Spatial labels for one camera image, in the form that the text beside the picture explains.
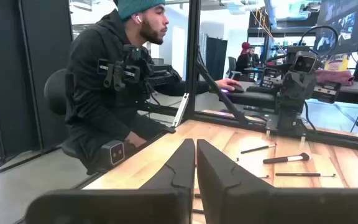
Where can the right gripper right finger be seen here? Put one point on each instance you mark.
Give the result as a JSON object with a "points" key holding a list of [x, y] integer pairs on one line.
{"points": [[244, 202]]}

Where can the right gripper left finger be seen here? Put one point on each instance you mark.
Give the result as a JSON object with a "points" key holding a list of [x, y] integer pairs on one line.
{"points": [[166, 202]]}

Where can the black computer mouse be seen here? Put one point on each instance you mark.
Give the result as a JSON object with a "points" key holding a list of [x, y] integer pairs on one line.
{"points": [[237, 89]]}

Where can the silver metal bracket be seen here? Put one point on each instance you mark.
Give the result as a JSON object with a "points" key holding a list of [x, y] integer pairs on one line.
{"points": [[180, 109]]}

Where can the black aluminium table frame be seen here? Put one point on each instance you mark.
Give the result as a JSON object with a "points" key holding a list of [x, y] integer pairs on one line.
{"points": [[192, 62]]}

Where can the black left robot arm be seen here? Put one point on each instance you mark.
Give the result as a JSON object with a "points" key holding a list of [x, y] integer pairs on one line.
{"points": [[287, 121]]}

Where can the yellow package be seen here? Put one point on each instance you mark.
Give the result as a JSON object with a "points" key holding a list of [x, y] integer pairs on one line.
{"points": [[337, 63]]}

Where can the black harness device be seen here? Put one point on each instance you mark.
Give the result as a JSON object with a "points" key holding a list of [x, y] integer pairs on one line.
{"points": [[129, 74]]}

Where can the computer monitor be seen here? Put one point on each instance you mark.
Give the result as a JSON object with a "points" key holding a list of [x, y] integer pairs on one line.
{"points": [[343, 25]]}

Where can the grey office chair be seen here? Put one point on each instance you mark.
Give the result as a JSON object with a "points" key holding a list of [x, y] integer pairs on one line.
{"points": [[233, 67]]}

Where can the pink cloth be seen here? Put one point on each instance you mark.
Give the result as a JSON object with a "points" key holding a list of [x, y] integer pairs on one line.
{"points": [[334, 77]]}

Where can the black office chair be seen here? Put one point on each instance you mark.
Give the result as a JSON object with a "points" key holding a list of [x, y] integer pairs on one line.
{"points": [[54, 91]]}

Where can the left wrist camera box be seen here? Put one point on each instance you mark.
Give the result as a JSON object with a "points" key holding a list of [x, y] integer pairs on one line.
{"points": [[304, 63]]}

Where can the person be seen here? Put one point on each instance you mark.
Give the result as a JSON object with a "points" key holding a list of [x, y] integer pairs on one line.
{"points": [[245, 60], [104, 102]]}

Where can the black table edge camera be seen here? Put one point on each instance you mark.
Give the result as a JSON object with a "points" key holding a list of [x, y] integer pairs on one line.
{"points": [[117, 153]]}

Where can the black room divider panel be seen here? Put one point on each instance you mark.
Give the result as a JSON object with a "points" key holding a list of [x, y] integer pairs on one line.
{"points": [[11, 77]]}

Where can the black curtain divider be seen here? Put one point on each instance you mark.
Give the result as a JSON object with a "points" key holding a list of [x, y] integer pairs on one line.
{"points": [[216, 59]]}

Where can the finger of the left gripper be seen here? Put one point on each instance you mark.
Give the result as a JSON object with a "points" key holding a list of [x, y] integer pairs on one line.
{"points": [[328, 93], [291, 93]]}

